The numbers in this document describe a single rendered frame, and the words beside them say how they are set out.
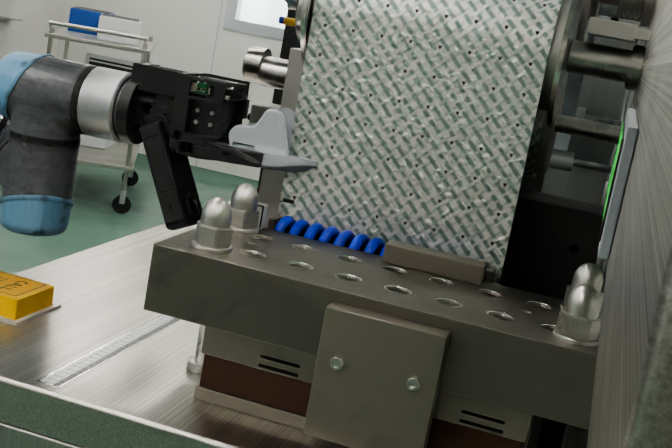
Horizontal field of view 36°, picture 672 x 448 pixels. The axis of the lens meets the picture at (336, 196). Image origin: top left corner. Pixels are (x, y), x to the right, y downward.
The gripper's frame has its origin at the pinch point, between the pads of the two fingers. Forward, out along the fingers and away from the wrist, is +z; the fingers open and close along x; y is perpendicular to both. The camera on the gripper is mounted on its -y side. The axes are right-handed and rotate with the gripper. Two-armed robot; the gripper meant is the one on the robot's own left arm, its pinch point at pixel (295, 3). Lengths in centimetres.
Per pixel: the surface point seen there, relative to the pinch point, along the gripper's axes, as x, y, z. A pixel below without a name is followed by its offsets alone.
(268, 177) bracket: -0.3, -14.6, 12.5
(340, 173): -8.4, -5.6, 18.1
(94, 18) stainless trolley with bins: 422, -181, -181
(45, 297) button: -16.2, -36.1, 9.2
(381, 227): -8.3, -5.8, 24.9
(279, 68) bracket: -0.1, -5.9, 4.1
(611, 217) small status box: -54, 17, 33
